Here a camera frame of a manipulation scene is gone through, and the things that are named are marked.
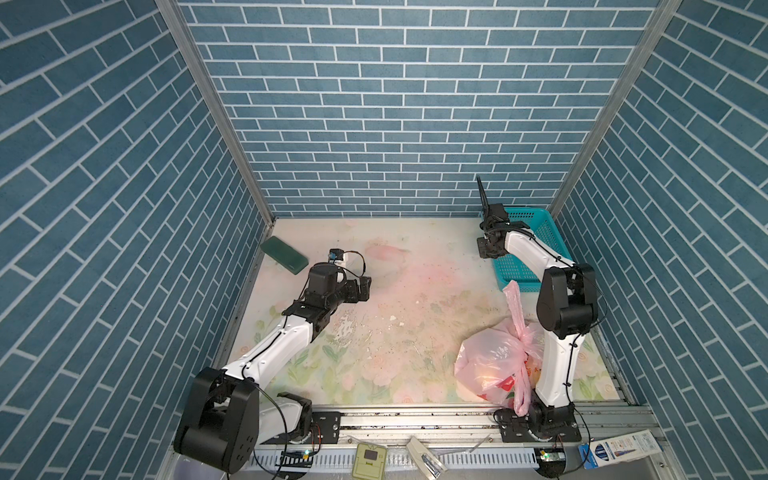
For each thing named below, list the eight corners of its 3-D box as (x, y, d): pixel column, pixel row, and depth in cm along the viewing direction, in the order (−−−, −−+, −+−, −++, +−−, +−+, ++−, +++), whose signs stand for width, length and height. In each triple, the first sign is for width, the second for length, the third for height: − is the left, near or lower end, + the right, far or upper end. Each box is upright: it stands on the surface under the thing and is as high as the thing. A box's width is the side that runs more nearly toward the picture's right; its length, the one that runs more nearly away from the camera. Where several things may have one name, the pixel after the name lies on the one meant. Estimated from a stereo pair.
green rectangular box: (261, 249, 114) (258, 244, 112) (275, 239, 117) (272, 234, 115) (295, 275, 106) (293, 270, 104) (308, 263, 110) (307, 258, 107)
